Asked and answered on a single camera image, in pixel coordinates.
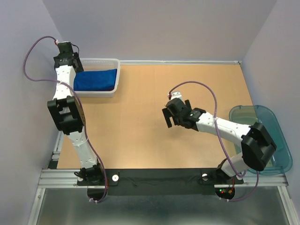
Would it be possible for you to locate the blue towel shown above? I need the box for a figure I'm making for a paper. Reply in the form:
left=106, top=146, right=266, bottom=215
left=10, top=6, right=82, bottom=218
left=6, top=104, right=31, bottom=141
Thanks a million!
left=73, top=69, right=117, bottom=91

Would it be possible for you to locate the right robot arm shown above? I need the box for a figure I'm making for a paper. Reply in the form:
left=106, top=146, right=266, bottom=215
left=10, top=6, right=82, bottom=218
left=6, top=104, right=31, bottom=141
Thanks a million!
left=162, top=98, right=277, bottom=183

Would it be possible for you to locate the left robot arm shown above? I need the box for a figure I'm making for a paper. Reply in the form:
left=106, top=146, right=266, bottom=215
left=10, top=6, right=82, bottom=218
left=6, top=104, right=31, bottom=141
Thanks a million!
left=47, top=42, right=105, bottom=186

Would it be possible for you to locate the white plastic mesh basket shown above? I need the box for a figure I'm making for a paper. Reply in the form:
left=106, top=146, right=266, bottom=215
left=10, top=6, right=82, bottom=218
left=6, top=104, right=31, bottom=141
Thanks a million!
left=75, top=58, right=120, bottom=98

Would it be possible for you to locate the teal translucent plastic bin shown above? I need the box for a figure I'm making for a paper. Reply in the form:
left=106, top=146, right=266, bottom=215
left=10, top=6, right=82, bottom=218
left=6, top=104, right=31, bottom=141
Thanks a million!
left=229, top=105, right=293, bottom=176

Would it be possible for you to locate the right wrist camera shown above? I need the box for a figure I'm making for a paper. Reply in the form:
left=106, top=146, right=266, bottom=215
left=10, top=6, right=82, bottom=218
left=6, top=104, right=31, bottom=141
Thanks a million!
left=168, top=91, right=183, bottom=100

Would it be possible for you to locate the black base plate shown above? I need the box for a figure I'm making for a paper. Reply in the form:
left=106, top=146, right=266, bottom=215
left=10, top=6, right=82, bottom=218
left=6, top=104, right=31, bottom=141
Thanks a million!
left=74, top=168, right=243, bottom=196

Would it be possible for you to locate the aluminium frame rail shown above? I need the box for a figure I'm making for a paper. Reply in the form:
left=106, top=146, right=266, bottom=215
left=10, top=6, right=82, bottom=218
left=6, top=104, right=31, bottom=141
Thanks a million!
left=27, top=131, right=72, bottom=225

